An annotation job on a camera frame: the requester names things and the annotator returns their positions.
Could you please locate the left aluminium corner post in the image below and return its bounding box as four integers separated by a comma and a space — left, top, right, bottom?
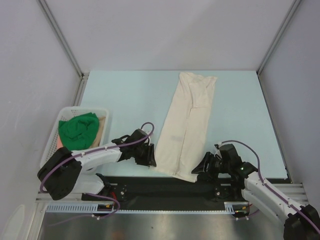
36, 0, 85, 77

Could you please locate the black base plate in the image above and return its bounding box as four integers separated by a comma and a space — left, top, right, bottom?
80, 174, 248, 210

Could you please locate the white slotted cable duct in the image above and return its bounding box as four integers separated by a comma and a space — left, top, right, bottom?
45, 202, 249, 215

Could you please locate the white plastic laundry basket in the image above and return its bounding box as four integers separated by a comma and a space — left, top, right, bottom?
40, 106, 110, 168

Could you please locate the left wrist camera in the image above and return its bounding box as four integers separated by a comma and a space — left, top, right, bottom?
111, 129, 150, 148

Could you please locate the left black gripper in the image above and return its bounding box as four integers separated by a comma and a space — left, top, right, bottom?
132, 142, 156, 167

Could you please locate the green t shirt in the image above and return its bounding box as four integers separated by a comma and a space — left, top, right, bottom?
58, 112, 100, 151

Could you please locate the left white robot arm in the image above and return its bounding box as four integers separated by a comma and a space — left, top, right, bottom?
37, 141, 156, 201

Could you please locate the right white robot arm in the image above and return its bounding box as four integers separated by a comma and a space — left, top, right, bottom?
192, 150, 320, 240

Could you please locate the pink t shirt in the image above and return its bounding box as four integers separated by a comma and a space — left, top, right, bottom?
56, 135, 64, 149

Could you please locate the beige t shirt in basket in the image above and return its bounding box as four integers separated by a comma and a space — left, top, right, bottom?
90, 117, 106, 148

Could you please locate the aluminium corner post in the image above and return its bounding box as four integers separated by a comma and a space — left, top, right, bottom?
256, 0, 301, 76
36, 0, 85, 77

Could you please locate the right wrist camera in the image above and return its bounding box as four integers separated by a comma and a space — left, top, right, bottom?
215, 143, 243, 168

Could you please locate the cream t shirt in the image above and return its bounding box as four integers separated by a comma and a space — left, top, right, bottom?
153, 72, 217, 183

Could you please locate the right aluminium corner post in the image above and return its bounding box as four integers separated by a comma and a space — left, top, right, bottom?
256, 0, 301, 76

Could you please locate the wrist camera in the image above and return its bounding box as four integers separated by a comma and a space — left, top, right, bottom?
111, 129, 150, 148
215, 143, 243, 168

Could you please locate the aluminium frame rail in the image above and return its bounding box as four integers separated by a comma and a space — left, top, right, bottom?
35, 183, 309, 205

